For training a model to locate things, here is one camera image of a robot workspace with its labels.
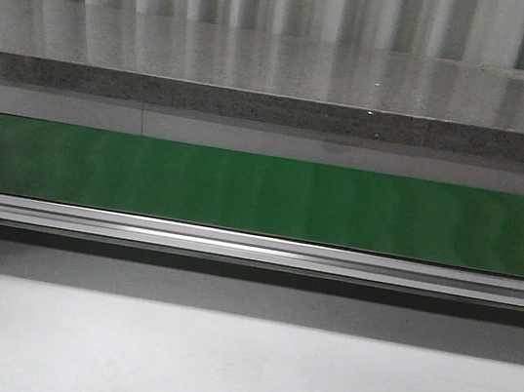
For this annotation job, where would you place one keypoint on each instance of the grey granite counter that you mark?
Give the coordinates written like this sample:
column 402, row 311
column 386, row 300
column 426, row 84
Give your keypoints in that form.
column 263, row 93

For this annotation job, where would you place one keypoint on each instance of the green conveyor belt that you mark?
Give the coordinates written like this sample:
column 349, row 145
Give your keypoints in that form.
column 431, row 264

